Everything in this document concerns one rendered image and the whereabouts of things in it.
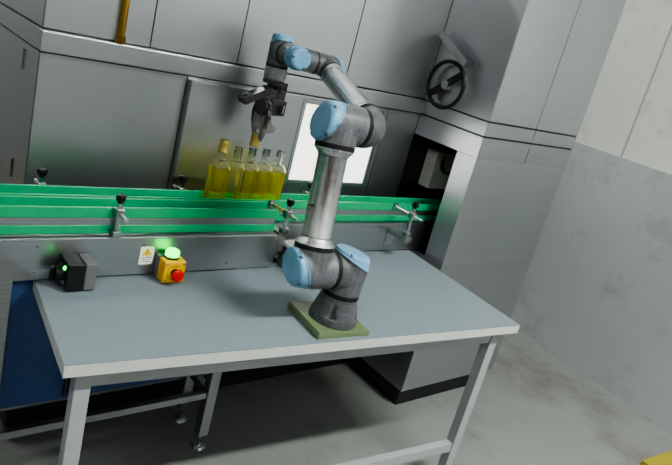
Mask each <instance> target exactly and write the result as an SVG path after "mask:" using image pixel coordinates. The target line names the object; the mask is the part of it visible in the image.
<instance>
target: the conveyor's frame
mask: <svg viewBox="0 0 672 465"><path fill-rule="evenodd" d="M434 223H435V222H412V224H411V228H410V231H409V232H410V233H411V235H410V237H411V238H412V241H411V242H403V241H401V240H400V239H398V238H396V237H395V236H394V238H393V241H392V244H383V243H384V239H385V236H386V233H387V232H388V228H396V229H398V230H399V231H401V232H403V231H406V228H407V224H408V222H334V227H333V231H332V236H331V242H332V243H333V245H334V246H336V245H337V244H346V245H349V246H351V247H354V248H356V249H358V250H360V251H371V250H394V249H418V248H427V246H428V242H429V239H430V236H431V233H432V230H433V227H434ZM303 225H304V222H288V224H287V228H289V231H288V234H286V235H285V239H284V241H285V240H295V238H297V237H298V236H300V235H301V234H302V230H303ZM108 236H110V235H85V236H17V237H1V236H0V283H12V282H13V281H23V280H40V279H48V275H49V267H50V266H54V265H59V259H60V254H63V253H77V254H78V253H89V254H90V255H91V256H92V258H93V259H94V260H95V261H96V263H97V264H98V267H97V273H96V276H111V275H129V274H146V273H153V271H154V266H155V260H156V255H157V253H165V251H166V249H167V248H169V247H174V248H177V249H178V250H179V251H180V256H181V257H182V258H183V259H184V260H185V261H186V267H185V271H199V270H217V269H246V268H252V267H270V266H271V264H272V260H273V256H274V252H275V248H276V244H277V240H278V234H277V233H222V234H153V235H121V236H122V238H108Z"/></svg>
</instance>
